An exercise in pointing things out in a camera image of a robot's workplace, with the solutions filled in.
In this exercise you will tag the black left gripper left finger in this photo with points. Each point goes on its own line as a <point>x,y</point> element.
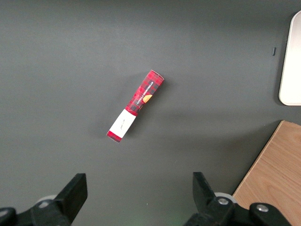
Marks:
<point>68,200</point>

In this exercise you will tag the red plaid shortbread box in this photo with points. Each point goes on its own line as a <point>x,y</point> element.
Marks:
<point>141,103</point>

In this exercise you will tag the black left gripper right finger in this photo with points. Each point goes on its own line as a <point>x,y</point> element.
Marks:
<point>211,212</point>

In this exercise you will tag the beige plastic tray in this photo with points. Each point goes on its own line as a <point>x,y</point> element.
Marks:
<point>292,66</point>

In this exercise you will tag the wooden drawer cabinet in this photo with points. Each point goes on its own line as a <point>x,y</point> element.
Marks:
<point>275,179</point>

